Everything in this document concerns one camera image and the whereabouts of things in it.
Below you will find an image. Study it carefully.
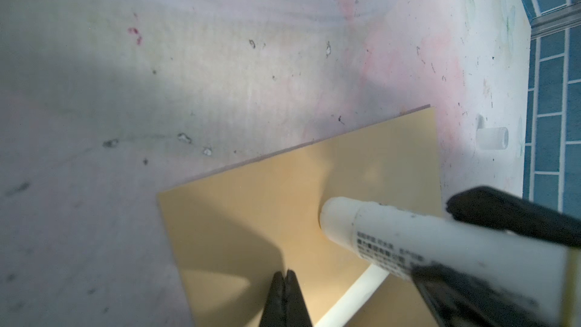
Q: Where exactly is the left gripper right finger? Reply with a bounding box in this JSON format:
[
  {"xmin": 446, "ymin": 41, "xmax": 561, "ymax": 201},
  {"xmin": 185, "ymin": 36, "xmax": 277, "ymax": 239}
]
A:
[{"xmin": 284, "ymin": 269, "xmax": 313, "ymax": 327}]

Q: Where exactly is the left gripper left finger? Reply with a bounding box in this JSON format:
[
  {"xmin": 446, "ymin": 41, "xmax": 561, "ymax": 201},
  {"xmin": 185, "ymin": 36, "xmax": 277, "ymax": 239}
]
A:
[{"xmin": 259, "ymin": 271, "xmax": 286, "ymax": 327}]

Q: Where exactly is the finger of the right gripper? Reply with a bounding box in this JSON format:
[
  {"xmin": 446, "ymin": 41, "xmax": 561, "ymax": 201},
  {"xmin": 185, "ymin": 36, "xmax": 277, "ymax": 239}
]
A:
[
  {"xmin": 411, "ymin": 265, "xmax": 545, "ymax": 326},
  {"xmin": 446, "ymin": 186, "xmax": 580, "ymax": 248}
]

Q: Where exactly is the cream letter paper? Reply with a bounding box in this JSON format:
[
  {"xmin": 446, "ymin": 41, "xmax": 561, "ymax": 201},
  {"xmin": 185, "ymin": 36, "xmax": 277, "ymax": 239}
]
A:
[{"xmin": 316, "ymin": 265, "xmax": 390, "ymax": 327}]

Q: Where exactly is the clear glue stick cap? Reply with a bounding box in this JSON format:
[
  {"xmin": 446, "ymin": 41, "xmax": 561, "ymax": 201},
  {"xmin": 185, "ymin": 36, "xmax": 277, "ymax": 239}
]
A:
[{"xmin": 476, "ymin": 127, "xmax": 509, "ymax": 150}]

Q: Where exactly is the white glue stick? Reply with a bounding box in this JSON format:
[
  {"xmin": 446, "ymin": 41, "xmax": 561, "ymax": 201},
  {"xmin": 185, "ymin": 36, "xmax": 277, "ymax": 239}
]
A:
[{"xmin": 319, "ymin": 197, "xmax": 580, "ymax": 326}]

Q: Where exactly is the brown kraft envelope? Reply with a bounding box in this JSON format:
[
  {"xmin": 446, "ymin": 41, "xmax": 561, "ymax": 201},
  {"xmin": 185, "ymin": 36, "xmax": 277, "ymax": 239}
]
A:
[{"xmin": 158, "ymin": 107, "xmax": 442, "ymax": 326}]

